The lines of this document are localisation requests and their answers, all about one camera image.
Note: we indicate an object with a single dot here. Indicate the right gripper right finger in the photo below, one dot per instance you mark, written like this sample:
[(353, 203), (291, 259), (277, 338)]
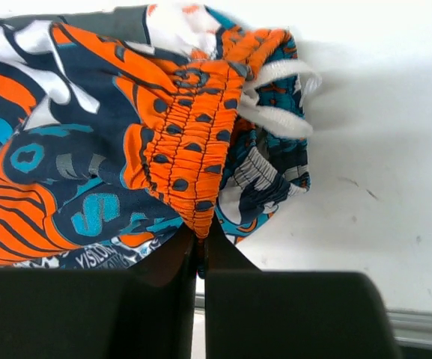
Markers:
[(252, 313)]

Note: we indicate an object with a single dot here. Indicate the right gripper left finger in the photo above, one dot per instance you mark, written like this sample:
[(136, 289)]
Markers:
[(145, 311)]

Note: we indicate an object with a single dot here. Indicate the colourful patterned shorts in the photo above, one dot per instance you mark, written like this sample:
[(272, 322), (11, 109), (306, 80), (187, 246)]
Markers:
[(117, 129)]

